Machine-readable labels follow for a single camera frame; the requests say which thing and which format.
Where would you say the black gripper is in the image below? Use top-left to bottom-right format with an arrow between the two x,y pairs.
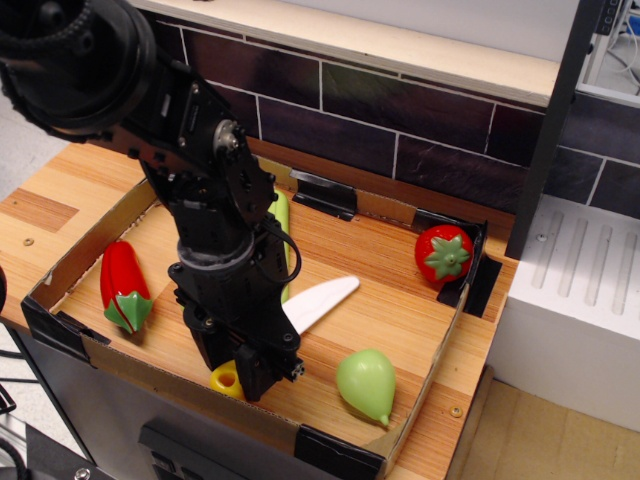
169,212 -> 304,402

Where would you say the green toy pear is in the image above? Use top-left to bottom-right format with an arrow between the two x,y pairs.
336,349 -> 396,427

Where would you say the green plastic cutting board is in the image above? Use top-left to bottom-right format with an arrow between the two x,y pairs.
267,188 -> 293,305

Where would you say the cardboard fence with black tape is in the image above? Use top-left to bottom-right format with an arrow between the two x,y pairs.
24,145 -> 514,479

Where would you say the yellow handled white toy knife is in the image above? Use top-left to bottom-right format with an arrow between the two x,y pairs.
209,276 -> 360,401

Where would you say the red toy chili pepper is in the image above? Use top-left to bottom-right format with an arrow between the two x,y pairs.
100,241 -> 153,334

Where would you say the red toy strawberry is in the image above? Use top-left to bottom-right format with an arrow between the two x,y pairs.
414,224 -> 474,284

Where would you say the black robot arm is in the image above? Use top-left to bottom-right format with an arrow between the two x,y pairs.
1,1 -> 304,401

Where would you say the white foam block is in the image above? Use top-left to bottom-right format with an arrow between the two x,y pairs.
487,196 -> 639,430

